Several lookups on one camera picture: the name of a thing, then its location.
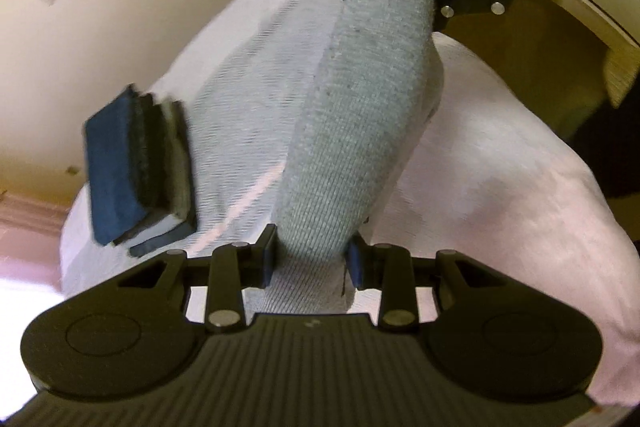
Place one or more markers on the pink blanket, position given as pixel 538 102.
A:
pixel 500 187

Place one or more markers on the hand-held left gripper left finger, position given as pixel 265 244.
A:
pixel 265 252

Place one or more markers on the grey-green knit garment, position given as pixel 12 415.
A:
pixel 360 107

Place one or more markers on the dark blue folded garment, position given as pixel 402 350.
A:
pixel 112 167

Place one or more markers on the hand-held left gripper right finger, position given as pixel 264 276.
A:
pixel 357 264

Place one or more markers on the grey folded garment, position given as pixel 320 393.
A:
pixel 175 187

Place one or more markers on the black folded garment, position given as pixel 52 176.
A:
pixel 150 157

